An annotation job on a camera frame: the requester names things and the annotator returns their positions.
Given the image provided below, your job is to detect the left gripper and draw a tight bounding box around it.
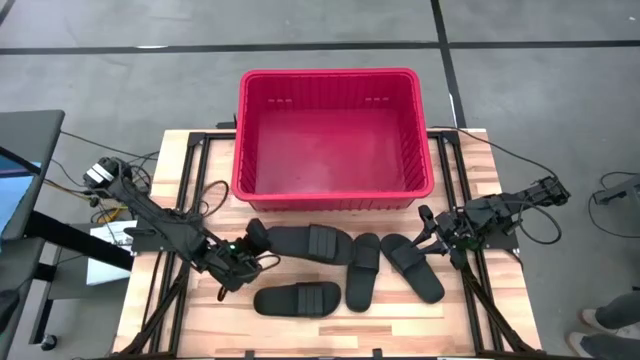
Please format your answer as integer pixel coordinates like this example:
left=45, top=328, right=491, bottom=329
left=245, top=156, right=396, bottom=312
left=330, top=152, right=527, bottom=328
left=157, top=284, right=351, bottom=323
left=202, top=218, right=272, bottom=294

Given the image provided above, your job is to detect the red plastic bin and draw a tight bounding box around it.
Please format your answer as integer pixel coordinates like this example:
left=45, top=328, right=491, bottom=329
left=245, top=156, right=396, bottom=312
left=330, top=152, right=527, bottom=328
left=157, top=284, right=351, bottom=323
left=230, top=67, right=435, bottom=212

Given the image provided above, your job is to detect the dark grey desk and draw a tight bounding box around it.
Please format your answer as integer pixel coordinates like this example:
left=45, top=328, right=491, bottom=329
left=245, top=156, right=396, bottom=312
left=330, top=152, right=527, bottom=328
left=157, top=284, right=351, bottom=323
left=0, top=109, right=66, bottom=241

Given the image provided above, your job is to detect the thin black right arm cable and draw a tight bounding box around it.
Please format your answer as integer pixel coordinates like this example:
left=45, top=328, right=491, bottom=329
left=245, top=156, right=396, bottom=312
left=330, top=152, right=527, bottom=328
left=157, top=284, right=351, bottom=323
left=430, top=125, right=559, bottom=180

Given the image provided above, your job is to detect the grey metal stand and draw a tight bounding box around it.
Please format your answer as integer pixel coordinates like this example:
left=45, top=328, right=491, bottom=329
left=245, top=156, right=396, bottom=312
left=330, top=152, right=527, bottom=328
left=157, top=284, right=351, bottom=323
left=593, top=173, right=640, bottom=206

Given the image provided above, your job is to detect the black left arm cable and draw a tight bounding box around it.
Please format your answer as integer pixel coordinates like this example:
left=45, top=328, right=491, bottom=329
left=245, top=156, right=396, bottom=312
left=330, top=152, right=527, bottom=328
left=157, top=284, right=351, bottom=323
left=194, top=178, right=231, bottom=219

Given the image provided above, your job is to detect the black desk leg bar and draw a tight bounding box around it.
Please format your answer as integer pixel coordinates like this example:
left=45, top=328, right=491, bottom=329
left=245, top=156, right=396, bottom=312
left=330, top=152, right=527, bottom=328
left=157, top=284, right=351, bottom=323
left=23, top=209, right=135, bottom=272

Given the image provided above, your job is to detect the looped black right arm cable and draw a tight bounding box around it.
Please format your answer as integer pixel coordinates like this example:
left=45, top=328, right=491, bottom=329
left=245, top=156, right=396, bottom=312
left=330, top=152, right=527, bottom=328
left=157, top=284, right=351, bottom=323
left=517, top=199, right=564, bottom=246

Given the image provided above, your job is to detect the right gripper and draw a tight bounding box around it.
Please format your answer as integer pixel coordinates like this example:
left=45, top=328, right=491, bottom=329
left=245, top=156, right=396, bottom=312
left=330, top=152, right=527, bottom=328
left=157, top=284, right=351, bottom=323
left=412, top=204, right=481, bottom=270

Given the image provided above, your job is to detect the thin black floor cable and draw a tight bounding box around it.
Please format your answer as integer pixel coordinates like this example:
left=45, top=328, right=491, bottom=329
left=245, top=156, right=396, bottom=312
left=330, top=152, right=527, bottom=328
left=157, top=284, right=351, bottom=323
left=59, top=129, right=161, bottom=162

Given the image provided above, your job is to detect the yellow cable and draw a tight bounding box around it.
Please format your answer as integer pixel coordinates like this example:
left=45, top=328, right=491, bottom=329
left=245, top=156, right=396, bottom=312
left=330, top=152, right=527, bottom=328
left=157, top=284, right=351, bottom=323
left=42, top=178, right=132, bottom=225

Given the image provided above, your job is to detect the person's shoe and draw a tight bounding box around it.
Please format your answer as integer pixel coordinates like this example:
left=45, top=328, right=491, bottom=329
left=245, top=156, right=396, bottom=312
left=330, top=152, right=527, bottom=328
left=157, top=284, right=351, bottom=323
left=567, top=331, right=601, bottom=359
left=579, top=308, right=620, bottom=335

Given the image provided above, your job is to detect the person's leg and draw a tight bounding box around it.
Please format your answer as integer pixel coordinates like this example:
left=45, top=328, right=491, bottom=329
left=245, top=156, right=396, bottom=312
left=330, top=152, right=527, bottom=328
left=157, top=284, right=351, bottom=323
left=594, top=291, right=640, bottom=331
left=582, top=333, right=640, bottom=360

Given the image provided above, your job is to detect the black aluminium table frame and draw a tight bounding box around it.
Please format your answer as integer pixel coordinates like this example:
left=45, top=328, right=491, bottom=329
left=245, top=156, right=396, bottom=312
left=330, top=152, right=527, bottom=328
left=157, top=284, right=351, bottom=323
left=112, top=128, right=539, bottom=360

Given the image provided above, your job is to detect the white paper box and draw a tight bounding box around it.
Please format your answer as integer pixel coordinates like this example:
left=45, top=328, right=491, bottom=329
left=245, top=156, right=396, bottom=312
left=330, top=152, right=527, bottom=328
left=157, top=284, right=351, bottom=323
left=85, top=219, right=139, bottom=287

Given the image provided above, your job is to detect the blue lit screen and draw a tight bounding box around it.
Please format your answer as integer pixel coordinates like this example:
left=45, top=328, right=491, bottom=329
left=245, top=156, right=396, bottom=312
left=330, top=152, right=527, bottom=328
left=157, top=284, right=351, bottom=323
left=0, top=152, right=42, bottom=236

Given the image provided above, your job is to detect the black looped floor cable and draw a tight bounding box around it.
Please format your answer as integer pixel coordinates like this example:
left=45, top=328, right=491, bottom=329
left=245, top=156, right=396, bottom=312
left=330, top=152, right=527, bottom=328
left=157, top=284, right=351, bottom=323
left=586, top=171, right=640, bottom=240

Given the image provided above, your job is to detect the black slide sandal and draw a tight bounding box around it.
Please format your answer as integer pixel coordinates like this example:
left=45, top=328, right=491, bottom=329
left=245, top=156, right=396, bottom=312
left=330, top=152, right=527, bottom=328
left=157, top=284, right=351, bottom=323
left=345, top=232, right=382, bottom=314
left=380, top=233, right=446, bottom=305
left=253, top=281, right=343, bottom=319
left=259, top=223, right=357, bottom=266

